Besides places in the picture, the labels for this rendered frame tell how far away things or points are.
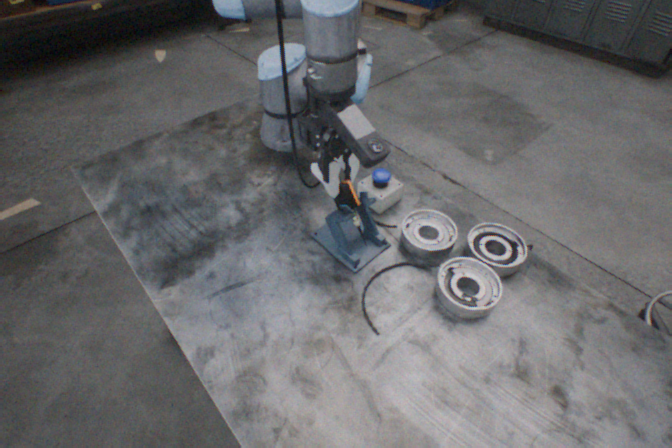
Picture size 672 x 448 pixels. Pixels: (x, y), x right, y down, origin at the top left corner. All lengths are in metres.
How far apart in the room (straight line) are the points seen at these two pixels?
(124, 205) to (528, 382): 0.84
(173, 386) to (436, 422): 1.12
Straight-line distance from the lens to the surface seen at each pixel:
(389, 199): 0.83
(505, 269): 0.76
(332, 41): 0.55
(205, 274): 0.77
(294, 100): 0.95
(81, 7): 3.77
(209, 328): 0.71
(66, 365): 1.80
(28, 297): 2.08
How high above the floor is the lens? 1.40
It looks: 43 degrees down
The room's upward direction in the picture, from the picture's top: straight up
